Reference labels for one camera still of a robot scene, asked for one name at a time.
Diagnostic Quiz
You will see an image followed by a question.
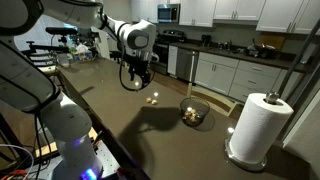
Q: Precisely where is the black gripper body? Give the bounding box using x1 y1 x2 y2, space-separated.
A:
128 59 151 79

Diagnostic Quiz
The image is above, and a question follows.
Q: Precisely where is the black steel stove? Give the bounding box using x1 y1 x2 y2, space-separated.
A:
152 29 187 76

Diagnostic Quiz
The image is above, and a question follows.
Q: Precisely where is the steel dishwasher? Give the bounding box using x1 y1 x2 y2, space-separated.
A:
175 47 200 83

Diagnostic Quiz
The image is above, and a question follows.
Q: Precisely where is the tissue box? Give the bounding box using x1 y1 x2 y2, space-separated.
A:
70 43 94 63

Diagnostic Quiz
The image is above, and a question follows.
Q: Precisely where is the steel microwave oven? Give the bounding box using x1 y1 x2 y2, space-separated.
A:
157 3 181 24

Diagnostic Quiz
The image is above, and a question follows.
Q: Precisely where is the wooden chair back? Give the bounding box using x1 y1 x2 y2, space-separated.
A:
186 83 238 118

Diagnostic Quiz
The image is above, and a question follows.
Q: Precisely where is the white door base cabinet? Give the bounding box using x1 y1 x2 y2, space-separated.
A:
194 51 240 96

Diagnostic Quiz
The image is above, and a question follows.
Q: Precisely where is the black coffee maker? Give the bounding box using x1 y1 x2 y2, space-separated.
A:
201 34 213 48

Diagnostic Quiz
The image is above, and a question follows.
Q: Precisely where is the white upper cabinet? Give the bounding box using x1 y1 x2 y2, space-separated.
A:
292 0 320 36
255 0 305 34
213 0 267 21
178 0 218 28

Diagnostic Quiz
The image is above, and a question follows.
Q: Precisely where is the dark wooden chair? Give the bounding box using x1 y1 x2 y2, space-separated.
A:
20 40 73 81

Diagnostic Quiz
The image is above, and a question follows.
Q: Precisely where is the white drawer cabinet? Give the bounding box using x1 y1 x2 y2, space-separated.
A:
228 60 283 103

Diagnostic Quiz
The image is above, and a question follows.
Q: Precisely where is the dark cooking pot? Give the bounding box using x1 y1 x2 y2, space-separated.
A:
247 39 278 60

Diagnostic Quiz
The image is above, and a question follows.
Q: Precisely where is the white paper towel roll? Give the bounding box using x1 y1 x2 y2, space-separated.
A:
229 92 295 165

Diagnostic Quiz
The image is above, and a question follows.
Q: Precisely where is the metal paper towel holder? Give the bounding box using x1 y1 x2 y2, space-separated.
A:
224 91 268 173

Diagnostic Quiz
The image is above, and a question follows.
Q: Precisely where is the wooden cutting board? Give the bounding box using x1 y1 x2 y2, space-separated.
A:
259 32 287 52

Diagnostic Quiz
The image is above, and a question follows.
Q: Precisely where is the black metal stand pole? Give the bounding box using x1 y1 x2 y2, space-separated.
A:
277 18 320 108

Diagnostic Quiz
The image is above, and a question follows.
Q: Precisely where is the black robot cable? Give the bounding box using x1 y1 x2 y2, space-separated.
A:
118 23 156 92

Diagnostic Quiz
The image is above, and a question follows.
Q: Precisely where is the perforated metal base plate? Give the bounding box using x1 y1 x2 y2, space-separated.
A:
94 142 122 176

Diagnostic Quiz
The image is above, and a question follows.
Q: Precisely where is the white loose cable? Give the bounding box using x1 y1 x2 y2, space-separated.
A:
0 144 35 180

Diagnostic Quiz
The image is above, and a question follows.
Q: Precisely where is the orange cable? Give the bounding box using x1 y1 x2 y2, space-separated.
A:
0 169 28 179

